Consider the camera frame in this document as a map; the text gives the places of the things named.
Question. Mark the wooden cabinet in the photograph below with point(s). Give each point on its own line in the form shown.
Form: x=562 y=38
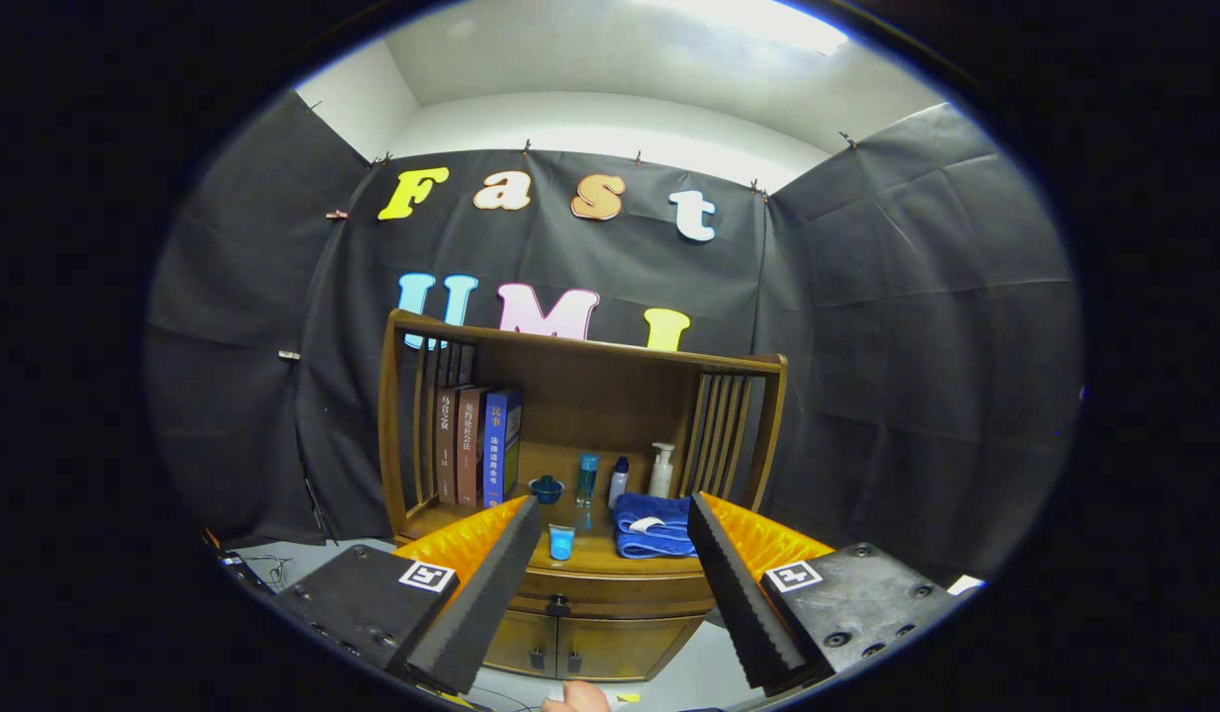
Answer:
x=590 y=396

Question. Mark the wooden drawer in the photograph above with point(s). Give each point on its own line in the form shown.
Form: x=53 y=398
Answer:
x=650 y=591

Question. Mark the teal bottle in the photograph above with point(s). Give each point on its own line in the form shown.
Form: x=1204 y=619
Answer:
x=587 y=480

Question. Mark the wooden countertop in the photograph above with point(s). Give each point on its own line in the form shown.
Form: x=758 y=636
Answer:
x=595 y=559

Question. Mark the blue lidded teacup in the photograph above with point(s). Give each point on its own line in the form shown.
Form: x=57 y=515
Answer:
x=546 y=489

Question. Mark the black floor device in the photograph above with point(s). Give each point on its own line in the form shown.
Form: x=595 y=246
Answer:
x=242 y=574

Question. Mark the dark brown book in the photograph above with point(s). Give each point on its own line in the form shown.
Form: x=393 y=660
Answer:
x=447 y=445

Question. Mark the white bottle with blue cap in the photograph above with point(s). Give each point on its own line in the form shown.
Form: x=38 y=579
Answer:
x=618 y=487

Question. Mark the light blue tube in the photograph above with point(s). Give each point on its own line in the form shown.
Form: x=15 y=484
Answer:
x=562 y=544

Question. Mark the white panel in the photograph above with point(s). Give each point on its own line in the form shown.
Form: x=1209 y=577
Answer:
x=966 y=584

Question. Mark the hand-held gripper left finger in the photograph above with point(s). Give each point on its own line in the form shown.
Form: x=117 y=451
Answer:
x=486 y=593

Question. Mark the black backdrop cloth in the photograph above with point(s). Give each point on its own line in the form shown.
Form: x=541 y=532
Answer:
x=867 y=326

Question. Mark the reddish brown book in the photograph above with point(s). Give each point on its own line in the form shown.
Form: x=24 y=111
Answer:
x=470 y=445

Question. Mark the blue folded towel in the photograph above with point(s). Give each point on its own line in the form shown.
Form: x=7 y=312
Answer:
x=650 y=542

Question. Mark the white pump bottle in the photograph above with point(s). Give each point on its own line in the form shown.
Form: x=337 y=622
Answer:
x=660 y=477

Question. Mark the wooden cabinet door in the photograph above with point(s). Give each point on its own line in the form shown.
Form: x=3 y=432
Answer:
x=521 y=643
x=625 y=648

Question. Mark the blue book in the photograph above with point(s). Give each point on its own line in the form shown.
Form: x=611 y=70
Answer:
x=496 y=450

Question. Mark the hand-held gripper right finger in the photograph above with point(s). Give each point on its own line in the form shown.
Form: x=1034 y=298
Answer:
x=734 y=593

